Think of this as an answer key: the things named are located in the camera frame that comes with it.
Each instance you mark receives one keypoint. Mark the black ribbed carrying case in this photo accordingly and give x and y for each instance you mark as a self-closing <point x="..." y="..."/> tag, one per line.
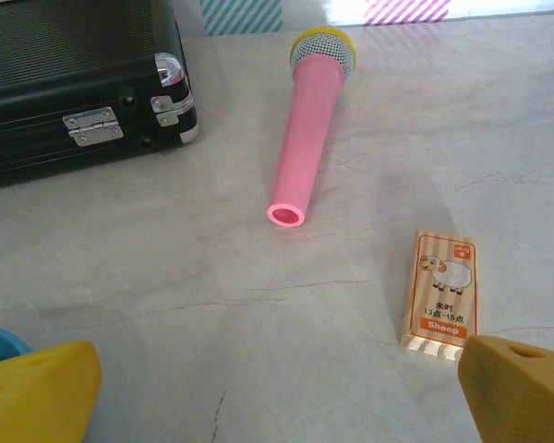
<point x="51" y="69"/>

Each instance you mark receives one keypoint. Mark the pink toy microphone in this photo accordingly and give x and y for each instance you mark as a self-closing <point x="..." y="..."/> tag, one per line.
<point x="307" y="138"/>

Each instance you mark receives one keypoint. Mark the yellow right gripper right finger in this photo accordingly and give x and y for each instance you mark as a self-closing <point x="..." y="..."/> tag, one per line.
<point x="521" y="401"/>

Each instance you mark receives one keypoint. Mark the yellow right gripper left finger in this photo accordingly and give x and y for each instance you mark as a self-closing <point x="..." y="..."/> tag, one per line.
<point x="37" y="397"/>

